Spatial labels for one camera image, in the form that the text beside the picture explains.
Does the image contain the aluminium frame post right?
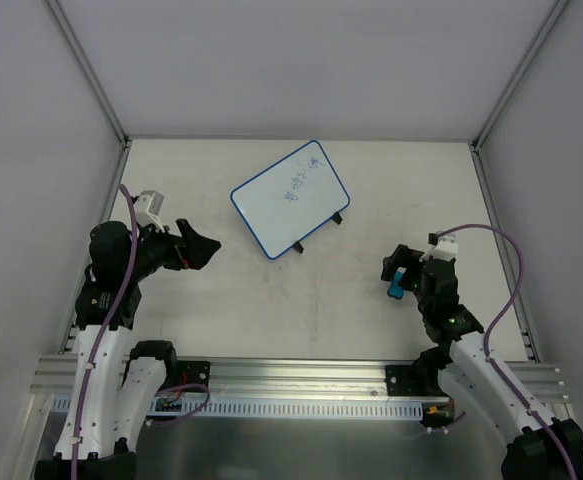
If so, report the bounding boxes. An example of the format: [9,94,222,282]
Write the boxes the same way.
[471,0,571,151]

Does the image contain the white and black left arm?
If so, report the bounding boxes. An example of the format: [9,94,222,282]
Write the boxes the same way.
[34,219,221,479]

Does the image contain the white slotted cable duct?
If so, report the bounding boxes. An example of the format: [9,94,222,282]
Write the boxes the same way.
[51,395,424,422]

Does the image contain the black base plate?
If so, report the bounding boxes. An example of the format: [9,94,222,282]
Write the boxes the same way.
[384,364,425,397]
[176,360,211,396]

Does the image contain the black whiteboard foot right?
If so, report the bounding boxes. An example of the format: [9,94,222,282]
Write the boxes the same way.
[332,212,343,225]

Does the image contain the aluminium mounting rail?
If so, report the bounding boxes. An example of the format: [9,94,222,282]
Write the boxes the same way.
[29,353,570,404]

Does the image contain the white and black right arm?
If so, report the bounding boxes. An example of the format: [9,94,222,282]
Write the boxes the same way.
[381,243,583,479]

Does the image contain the blue bone-shaped eraser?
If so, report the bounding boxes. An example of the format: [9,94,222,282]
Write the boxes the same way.
[387,271,404,300]

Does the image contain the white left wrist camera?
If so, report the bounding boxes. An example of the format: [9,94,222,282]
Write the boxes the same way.
[134,190,166,233]

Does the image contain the blue-framed whiteboard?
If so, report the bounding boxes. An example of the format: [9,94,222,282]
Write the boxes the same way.
[230,140,351,260]

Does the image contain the aluminium frame post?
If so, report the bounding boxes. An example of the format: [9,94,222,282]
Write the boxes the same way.
[42,0,129,147]
[471,0,571,151]

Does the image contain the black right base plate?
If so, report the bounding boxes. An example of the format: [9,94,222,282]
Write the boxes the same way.
[384,364,425,397]

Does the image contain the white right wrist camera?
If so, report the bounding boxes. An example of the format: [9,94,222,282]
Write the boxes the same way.
[419,233,459,262]

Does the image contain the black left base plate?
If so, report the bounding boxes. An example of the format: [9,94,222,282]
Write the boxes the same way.
[176,360,211,396]

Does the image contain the aluminium frame post left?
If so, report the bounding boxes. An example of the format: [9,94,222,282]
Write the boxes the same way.
[42,0,129,147]

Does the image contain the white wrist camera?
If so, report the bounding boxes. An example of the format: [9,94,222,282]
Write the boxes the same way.
[419,233,459,262]
[134,190,166,233]

